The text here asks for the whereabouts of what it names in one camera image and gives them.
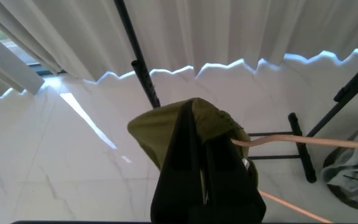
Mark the pale grey shorts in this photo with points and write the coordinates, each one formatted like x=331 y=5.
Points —
x=350 y=168

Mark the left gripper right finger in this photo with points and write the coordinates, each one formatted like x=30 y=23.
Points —
x=232 y=193

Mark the black clothes rack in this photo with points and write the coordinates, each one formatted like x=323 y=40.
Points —
x=135 y=49

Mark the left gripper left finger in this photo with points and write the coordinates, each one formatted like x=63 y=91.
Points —
x=179 y=180

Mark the green garment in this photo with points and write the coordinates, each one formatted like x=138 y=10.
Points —
x=154 y=130

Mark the window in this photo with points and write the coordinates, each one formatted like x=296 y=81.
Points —
x=14 y=49

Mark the pink clothes hanger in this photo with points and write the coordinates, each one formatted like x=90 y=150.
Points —
x=322 y=141

